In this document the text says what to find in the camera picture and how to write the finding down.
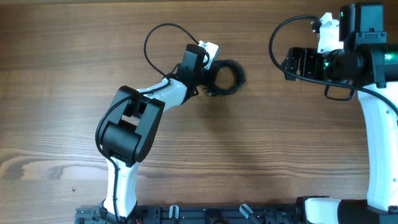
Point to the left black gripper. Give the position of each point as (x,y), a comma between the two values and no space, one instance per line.
(206,77)

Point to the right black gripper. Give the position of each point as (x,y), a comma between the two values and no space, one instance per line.
(304,63)

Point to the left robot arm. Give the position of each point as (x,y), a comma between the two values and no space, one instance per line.
(126,132)

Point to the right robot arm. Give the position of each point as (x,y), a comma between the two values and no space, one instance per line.
(353,53)

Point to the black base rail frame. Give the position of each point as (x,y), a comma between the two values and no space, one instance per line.
(244,214)

